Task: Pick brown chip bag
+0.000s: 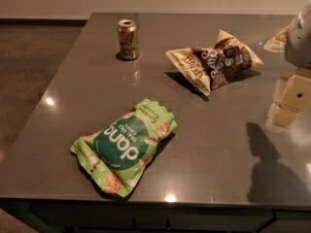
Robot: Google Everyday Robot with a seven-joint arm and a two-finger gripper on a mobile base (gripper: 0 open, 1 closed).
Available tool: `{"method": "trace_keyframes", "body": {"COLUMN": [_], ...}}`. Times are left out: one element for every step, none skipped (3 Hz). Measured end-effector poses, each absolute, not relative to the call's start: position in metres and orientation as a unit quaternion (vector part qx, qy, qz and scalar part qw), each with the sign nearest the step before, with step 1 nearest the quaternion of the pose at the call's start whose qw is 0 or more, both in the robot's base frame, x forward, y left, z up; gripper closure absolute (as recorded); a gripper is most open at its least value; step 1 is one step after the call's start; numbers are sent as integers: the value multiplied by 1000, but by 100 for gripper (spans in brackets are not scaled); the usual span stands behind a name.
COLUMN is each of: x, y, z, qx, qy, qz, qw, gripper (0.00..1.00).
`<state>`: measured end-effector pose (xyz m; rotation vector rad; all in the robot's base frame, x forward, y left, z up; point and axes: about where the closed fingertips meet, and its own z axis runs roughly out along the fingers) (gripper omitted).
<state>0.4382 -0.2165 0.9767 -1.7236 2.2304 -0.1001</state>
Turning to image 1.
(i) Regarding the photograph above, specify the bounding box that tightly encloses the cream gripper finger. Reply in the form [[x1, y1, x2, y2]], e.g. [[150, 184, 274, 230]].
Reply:
[[270, 106, 298, 127]]

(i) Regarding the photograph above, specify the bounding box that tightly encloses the brown and cream chip bag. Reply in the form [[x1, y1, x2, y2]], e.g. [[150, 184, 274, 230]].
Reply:
[[166, 30, 262, 96]]

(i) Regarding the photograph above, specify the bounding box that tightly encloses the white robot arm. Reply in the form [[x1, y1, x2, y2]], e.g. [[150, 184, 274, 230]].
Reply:
[[267, 1, 311, 128]]

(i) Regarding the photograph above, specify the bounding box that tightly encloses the green rice chips bag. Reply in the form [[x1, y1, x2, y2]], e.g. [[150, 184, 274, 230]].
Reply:
[[71, 99, 177, 197]]

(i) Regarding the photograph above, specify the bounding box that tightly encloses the gold soda can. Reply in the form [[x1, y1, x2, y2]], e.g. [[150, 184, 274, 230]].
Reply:
[[118, 19, 139, 60]]

